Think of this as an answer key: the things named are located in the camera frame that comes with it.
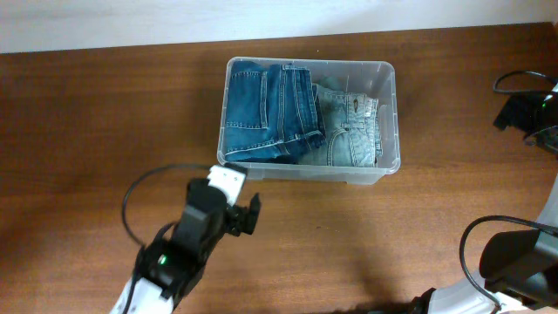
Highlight dark blue jeans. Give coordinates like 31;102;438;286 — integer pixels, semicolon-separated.
223;61;326;163

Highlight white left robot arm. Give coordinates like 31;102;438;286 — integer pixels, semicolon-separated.
112;179;262;313

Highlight clear plastic storage bin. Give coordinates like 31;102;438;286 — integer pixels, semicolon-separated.
217;57;401;185

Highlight light blue jeans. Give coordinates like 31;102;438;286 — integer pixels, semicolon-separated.
298;83;383;167

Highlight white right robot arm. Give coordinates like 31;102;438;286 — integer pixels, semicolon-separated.
407;76;557;314

